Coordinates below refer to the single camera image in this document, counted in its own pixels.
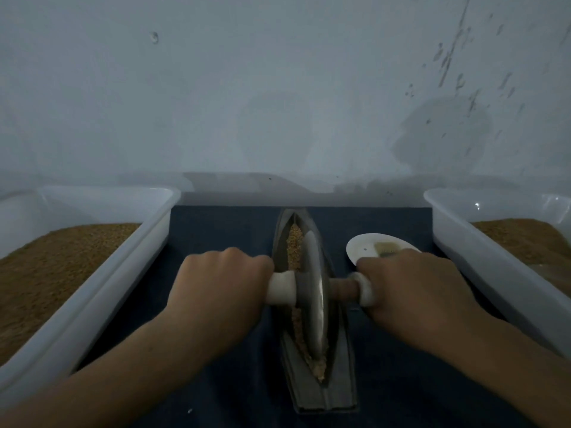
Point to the person's left hand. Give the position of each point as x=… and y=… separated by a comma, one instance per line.
x=214, y=294

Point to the person's right hand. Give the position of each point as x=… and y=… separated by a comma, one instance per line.
x=424, y=298

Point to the white plastic tray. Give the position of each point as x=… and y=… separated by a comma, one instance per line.
x=486, y=272
x=98, y=280

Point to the small ground grain portion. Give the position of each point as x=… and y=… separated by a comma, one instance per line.
x=294, y=245

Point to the boat-shaped metal grinding trough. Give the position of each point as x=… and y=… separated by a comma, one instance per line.
x=335, y=392

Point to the person's left forearm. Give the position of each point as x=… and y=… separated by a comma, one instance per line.
x=103, y=392

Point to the white round plate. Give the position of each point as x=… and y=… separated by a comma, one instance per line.
x=364, y=247

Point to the dark blue tablecloth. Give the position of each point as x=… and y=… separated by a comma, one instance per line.
x=223, y=396

